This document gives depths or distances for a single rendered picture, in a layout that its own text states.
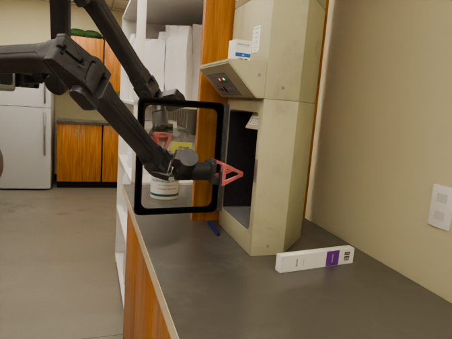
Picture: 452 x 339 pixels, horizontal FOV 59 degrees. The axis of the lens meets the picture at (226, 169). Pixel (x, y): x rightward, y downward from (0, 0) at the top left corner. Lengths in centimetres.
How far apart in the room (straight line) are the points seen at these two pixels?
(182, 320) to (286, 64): 73
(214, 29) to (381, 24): 56
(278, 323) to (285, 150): 51
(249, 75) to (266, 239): 49
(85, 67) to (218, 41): 66
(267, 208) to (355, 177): 41
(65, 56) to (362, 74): 99
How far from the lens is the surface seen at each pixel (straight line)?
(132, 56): 139
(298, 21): 121
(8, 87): 160
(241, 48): 119
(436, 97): 125
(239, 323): 89
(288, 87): 118
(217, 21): 151
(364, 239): 146
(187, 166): 115
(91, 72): 97
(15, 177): 613
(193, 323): 88
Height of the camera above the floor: 139
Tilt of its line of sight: 9 degrees down
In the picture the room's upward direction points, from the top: 4 degrees clockwise
